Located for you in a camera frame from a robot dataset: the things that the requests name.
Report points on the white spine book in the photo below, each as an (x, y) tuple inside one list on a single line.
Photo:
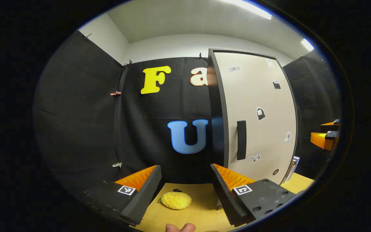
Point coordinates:
[(288, 175)]

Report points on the black backdrop cloth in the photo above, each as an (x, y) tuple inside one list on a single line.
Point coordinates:
[(85, 112)]

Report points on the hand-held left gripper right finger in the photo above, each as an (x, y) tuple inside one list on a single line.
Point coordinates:
[(225, 199)]

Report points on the white cloth clip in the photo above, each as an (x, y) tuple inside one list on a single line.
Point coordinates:
[(117, 165)]

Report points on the long ceiling light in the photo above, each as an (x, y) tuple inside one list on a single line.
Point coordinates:
[(250, 9)]

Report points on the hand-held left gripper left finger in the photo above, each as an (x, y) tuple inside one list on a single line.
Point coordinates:
[(140, 199)]

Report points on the short ceiling light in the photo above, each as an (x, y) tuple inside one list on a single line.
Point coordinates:
[(307, 44)]

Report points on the yellow lemon plush toy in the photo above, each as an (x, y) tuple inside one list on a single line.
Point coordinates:
[(175, 200)]

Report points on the grey cabinet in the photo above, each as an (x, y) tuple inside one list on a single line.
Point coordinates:
[(216, 112)]

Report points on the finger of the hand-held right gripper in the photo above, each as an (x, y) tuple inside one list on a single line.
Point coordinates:
[(328, 123), (319, 140)]

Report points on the orange cloth clip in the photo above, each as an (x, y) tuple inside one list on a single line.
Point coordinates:
[(115, 93)]

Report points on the beige cabinet door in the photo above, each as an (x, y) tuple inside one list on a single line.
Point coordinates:
[(250, 93)]

